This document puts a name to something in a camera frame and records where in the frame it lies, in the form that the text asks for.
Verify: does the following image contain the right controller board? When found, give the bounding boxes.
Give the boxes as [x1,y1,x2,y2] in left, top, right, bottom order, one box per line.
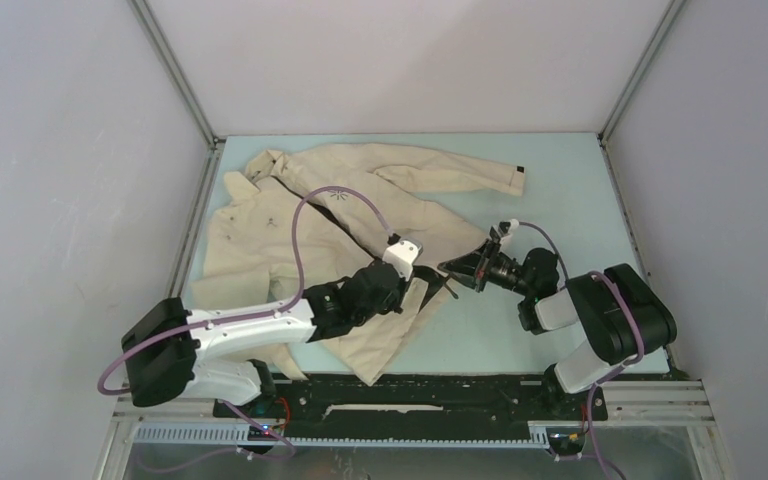
[548,432,587,457]

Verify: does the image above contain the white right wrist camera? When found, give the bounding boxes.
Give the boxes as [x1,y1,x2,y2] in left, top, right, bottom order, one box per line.
[489,219,519,248]

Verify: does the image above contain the controller board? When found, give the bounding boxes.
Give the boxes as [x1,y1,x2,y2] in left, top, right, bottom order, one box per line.
[246,425,280,442]
[548,432,587,457]

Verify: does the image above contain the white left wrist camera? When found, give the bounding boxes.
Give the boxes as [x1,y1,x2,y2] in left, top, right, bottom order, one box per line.
[381,234,423,281]

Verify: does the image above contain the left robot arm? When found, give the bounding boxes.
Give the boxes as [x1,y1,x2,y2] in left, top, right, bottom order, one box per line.
[121,260,447,417]

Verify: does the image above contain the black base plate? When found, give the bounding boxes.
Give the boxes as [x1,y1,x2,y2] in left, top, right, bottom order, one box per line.
[212,374,608,441]

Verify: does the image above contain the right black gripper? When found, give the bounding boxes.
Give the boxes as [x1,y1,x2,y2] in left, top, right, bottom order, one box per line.
[437,238,533,297]

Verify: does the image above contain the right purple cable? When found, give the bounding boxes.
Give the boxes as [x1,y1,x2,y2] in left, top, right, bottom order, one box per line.
[516,220,646,480]

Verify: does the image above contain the left controller board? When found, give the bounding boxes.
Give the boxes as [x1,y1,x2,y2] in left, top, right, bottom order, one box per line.
[246,425,280,442]

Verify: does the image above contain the purple cable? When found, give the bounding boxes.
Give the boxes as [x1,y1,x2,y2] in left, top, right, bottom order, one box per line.
[97,185,399,475]
[516,220,646,480]

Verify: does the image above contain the aluminium frame rail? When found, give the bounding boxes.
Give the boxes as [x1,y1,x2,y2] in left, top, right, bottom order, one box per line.
[95,377,717,480]

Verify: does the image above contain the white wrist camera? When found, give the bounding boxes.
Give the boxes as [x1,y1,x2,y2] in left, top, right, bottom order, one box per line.
[381,234,423,281]
[489,219,519,248]

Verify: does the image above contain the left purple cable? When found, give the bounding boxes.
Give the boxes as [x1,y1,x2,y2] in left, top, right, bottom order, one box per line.
[97,185,399,475]

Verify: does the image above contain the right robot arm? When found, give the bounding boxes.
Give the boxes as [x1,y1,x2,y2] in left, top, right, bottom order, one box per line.
[439,239,677,418]

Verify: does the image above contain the light blue table mat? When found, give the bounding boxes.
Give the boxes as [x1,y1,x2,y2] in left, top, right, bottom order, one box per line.
[163,132,671,376]

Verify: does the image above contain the beige zip jacket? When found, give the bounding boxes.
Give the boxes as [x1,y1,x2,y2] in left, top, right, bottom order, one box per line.
[190,143,525,385]

